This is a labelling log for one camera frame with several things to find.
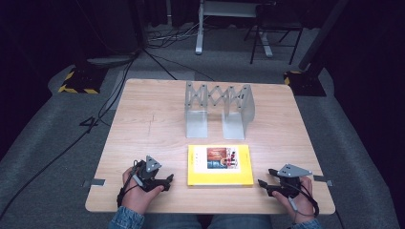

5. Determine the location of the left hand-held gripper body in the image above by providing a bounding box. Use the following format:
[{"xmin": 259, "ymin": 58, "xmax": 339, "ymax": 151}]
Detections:
[{"xmin": 133, "ymin": 155, "xmax": 162, "ymax": 193}]

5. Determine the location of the black metal chair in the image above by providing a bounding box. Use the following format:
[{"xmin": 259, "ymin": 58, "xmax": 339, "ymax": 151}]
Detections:
[{"xmin": 244, "ymin": 2, "xmax": 304, "ymax": 66}]

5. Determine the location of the person's left hand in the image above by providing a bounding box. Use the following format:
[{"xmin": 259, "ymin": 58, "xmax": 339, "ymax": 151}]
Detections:
[{"xmin": 121, "ymin": 167, "xmax": 165, "ymax": 215}]

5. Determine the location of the black slanted pole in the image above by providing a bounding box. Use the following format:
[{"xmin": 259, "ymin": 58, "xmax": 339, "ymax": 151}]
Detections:
[{"xmin": 298, "ymin": 0, "xmax": 350, "ymax": 72}]

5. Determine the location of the left hand-held gripper black cable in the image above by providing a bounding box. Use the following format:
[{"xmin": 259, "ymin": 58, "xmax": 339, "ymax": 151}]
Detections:
[{"xmin": 116, "ymin": 159, "xmax": 145, "ymax": 208}]

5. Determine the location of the yellow book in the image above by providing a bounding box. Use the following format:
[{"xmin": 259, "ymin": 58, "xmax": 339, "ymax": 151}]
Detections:
[{"xmin": 186, "ymin": 144, "xmax": 255, "ymax": 187}]

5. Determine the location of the long black floor cable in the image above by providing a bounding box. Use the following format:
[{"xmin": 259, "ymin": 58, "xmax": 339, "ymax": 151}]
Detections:
[{"xmin": 0, "ymin": 51, "xmax": 141, "ymax": 221}]

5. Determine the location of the grey metal expandable book rack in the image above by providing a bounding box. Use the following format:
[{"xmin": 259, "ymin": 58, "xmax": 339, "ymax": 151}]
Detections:
[{"xmin": 183, "ymin": 80, "xmax": 256, "ymax": 140}]

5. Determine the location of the right hand-held gripper black cable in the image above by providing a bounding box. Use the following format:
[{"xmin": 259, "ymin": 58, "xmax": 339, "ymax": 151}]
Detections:
[{"xmin": 287, "ymin": 180, "xmax": 321, "ymax": 221}]

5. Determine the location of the bundle of floor cables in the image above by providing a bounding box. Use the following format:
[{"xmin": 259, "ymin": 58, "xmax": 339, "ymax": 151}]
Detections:
[{"xmin": 146, "ymin": 21, "xmax": 204, "ymax": 50}]

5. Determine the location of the black stand base striped edge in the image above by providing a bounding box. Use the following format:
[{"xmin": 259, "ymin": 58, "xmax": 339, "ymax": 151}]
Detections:
[
  {"xmin": 57, "ymin": 61, "xmax": 109, "ymax": 95},
  {"xmin": 284, "ymin": 70, "xmax": 328, "ymax": 97}
]

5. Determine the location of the grey tape strip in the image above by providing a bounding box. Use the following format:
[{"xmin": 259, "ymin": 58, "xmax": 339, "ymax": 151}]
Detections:
[
  {"xmin": 82, "ymin": 178, "xmax": 106, "ymax": 188},
  {"xmin": 312, "ymin": 175, "xmax": 334, "ymax": 187}
]

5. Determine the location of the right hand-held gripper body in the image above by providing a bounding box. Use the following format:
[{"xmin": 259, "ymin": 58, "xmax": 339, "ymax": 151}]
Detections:
[{"xmin": 273, "ymin": 163, "xmax": 313, "ymax": 198}]

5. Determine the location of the hand-held gripper black cable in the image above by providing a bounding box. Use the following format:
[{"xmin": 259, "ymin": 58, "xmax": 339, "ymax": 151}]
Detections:
[
  {"xmin": 287, "ymin": 180, "xmax": 321, "ymax": 221},
  {"xmin": 116, "ymin": 159, "xmax": 145, "ymax": 208}
]

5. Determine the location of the person's right hand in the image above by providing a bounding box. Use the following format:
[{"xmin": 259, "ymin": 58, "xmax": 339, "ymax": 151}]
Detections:
[{"xmin": 271, "ymin": 176, "xmax": 317, "ymax": 224}]

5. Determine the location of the white desk frame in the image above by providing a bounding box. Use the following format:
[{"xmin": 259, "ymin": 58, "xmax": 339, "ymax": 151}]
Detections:
[{"xmin": 194, "ymin": 0, "xmax": 275, "ymax": 58}]

